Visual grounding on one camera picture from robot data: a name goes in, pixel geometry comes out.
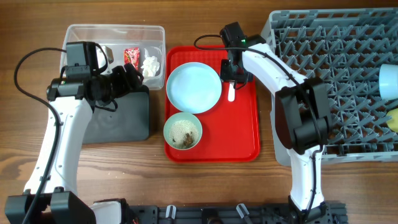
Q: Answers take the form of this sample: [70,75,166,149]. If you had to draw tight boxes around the clear plastic bin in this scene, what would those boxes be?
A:
[62,24,166,90]

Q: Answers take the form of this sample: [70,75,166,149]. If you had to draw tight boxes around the left black cable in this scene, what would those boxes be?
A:
[13,43,119,224]

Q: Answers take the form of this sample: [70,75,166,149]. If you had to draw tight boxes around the red serving tray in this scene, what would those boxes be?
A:
[164,46,261,163]

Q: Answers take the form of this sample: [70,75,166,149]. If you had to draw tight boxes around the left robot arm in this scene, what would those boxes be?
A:
[5,41,144,223]

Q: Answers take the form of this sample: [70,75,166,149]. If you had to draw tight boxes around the green bowl with rice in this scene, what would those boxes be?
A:
[163,112,203,151]

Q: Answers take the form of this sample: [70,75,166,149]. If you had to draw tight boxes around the yellow plastic cup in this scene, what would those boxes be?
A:
[386,108,398,133]

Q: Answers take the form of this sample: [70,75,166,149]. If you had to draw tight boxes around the black plastic tray bin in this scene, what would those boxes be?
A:
[83,85,150,144]

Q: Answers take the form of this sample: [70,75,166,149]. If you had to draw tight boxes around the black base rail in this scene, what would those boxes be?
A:
[124,202,348,224]

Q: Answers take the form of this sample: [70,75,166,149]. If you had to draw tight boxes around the red snack wrapper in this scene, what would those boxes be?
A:
[124,47,140,70]

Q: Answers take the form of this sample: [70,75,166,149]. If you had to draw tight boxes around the light blue plate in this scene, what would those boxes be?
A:
[166,62,222,114]

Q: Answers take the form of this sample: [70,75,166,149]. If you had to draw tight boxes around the light blue bowl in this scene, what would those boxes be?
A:
[379,64,398,100]

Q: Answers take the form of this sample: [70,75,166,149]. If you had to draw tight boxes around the grey dishwasher rack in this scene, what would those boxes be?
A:
[261,7,397,164]

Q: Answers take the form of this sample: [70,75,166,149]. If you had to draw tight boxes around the right black cable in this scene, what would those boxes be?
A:
[193,34,326,218]

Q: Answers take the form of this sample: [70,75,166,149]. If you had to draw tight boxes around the white plastic spoon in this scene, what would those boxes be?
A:
[228,82,235,102]

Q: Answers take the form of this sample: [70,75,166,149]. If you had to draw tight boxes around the black cable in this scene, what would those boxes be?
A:
[13,43,119,224]
[193,34,326,218]

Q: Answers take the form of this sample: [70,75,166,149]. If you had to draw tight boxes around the white napkin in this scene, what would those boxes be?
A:
[141,49,160,78]

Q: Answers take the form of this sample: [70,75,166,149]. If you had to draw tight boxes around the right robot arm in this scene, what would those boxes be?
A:
[220,22,332,219]

